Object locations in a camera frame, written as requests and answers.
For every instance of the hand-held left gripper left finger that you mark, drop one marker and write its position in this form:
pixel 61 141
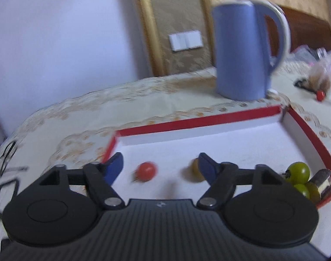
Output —
pixel 113 168

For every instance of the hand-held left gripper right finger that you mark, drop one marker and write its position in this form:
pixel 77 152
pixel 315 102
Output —
pixel 207 167

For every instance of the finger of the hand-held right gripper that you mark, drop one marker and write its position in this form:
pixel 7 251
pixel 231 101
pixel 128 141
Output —
pixel 321 180

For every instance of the brown longan fruit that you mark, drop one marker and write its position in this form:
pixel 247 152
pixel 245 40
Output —
pixel 196 170

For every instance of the small green fruit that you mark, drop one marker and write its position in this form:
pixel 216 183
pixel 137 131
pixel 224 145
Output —
pixel 314 193

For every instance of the red cherry tomato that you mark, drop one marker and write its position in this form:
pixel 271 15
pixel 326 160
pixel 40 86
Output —
pixel 146 171

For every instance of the red cardboard box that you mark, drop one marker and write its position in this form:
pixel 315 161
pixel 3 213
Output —
pixel 236 144

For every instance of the small red tomato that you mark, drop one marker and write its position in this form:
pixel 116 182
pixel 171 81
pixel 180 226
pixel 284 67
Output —
pixel 320 95

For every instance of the small black item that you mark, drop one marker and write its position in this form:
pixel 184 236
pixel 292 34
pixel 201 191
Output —
pixel 304 83

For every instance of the clear plastic bag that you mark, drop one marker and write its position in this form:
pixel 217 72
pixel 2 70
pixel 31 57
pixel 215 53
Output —
pixel 321 76

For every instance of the black eyeglasses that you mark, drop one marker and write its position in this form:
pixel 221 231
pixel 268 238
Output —
pixel 6 155

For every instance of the blue electric kettle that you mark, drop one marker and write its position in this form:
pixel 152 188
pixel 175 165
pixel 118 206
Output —
pixel 241 51

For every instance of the wooden headboard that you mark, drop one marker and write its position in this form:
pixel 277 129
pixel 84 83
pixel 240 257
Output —
pixel 306 30

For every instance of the white light switch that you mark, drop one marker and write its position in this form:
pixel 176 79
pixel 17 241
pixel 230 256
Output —
pixel 186 40

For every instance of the gold framed wall panel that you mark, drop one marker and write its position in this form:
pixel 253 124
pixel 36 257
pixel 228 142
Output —
pixel 179 11

